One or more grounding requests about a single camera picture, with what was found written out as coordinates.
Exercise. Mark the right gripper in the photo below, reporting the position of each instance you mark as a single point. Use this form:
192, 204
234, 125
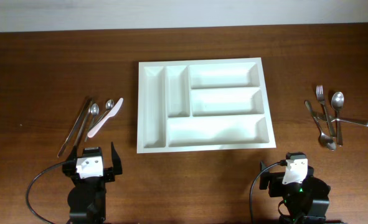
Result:
274, 180

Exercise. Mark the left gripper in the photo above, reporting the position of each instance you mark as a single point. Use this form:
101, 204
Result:
109, 172

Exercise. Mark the small metal teaspoon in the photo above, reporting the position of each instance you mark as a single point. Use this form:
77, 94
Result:
94, 110
108, 106

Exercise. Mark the metal tongs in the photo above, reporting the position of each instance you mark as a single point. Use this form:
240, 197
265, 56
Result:
76, 124

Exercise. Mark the metal spoon bowl down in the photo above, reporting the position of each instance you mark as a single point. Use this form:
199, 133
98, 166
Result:
324, 140

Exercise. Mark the metal fork crosswise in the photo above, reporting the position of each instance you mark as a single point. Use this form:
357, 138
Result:
347, 120

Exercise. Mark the metal fork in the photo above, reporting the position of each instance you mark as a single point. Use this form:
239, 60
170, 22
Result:
321, 99

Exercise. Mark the large metal spoon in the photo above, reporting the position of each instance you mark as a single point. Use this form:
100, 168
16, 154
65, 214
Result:
337, 104

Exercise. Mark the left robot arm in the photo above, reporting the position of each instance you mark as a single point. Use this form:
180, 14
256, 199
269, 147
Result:
87, 200

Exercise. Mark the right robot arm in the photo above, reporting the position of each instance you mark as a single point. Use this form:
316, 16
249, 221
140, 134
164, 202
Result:
304, 195

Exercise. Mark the pink plastic knife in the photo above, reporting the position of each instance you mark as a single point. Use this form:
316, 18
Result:
93, 131

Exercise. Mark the white plastic cutlery tray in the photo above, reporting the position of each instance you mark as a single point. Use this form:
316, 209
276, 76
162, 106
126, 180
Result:
203, 105

